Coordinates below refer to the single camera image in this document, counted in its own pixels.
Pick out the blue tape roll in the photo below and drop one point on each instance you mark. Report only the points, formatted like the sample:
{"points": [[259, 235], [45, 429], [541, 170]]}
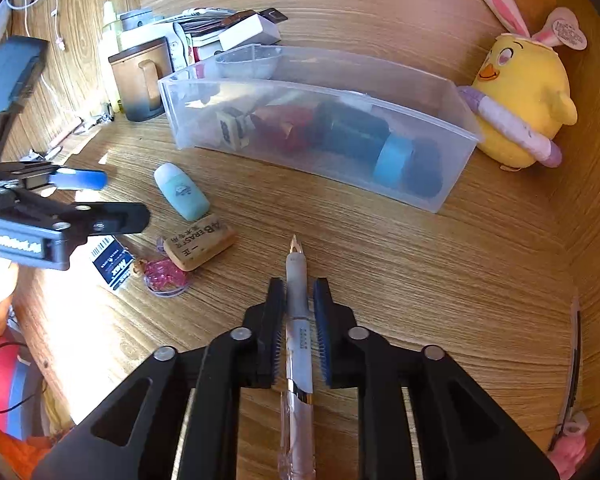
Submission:
{"points": [[392, 160]]}

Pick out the white cardboard box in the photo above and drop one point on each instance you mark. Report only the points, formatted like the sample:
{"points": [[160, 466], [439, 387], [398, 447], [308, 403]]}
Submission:
{"points": [[247, 32]]}

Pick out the stack of books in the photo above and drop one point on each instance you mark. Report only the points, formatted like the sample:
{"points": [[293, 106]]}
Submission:
{"points": [[205, 25]]}

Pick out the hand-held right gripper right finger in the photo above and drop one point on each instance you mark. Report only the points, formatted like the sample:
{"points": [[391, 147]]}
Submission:
{"points": [[327, 340]]}

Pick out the green glass jar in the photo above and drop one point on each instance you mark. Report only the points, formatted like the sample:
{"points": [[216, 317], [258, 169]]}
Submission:
{"points": [[350, 127]]}

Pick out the blue white small card box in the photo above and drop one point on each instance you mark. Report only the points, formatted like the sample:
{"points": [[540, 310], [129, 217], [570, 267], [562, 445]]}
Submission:
{"points": [[111, 265]]}

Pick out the pink soft item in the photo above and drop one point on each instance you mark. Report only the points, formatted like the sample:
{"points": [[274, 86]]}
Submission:
{"points": [[570, 450]]}

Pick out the clear plastic funnel cup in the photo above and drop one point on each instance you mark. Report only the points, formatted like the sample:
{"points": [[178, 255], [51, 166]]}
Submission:
{"points": [[245, 62]]}

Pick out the clear fountain pen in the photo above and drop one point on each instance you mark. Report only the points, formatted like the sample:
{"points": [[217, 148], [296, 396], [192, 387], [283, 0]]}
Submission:
{"points": [[297, 340]]}

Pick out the clear plastic storage bin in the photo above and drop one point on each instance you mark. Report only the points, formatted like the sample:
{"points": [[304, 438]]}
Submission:
{"points": [[320, 90]]}

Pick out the yellow chick plush toy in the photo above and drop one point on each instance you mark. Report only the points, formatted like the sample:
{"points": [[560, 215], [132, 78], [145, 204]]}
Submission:
{"points": [[525, 95]]}

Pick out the tan rectangular eraser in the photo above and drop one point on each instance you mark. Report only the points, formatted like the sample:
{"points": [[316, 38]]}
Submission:
{"points": [[200, 242]]}

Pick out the tall pale spray bottle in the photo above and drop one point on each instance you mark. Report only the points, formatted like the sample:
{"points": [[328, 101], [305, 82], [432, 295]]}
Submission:
{"points": [[111, 50]]}

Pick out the wooden stamp block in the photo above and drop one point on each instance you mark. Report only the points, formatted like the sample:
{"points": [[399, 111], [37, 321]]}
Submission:
{"points": [[232, 130]]}

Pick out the pink bead charm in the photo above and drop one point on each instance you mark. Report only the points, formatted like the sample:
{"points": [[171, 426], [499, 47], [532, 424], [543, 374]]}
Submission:
{"points": [[162, 275]]}

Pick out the black tape roll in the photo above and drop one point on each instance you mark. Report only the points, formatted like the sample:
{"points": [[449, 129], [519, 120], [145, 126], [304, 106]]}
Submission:
{"points": [[425, 170]]}

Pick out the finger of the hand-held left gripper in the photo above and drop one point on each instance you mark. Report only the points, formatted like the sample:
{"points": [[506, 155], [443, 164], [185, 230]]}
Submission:
{"points": [[120, 217], [80, 180]]}

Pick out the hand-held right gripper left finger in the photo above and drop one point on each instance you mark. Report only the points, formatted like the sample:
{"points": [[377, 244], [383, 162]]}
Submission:
{"points": [[265, 340]]}

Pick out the person's red clothing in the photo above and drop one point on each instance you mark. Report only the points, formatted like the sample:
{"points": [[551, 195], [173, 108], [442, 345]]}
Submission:
{"points": [[5, 400]]}

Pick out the brown lidded mug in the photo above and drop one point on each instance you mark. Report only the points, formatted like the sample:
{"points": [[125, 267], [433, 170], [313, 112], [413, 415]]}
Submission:
{"points": [[135, 85]]}

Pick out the white jar grey lid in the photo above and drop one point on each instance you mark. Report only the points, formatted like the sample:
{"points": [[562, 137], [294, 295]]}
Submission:
{"points": [[140, 30]]}

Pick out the red foil packet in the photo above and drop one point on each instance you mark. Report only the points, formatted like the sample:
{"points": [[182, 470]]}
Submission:
{"points": [[280, 127]]}

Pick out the small aqua lotion bottle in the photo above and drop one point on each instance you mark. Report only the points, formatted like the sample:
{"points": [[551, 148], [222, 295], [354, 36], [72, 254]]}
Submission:
{"points": [[180, 190]]}

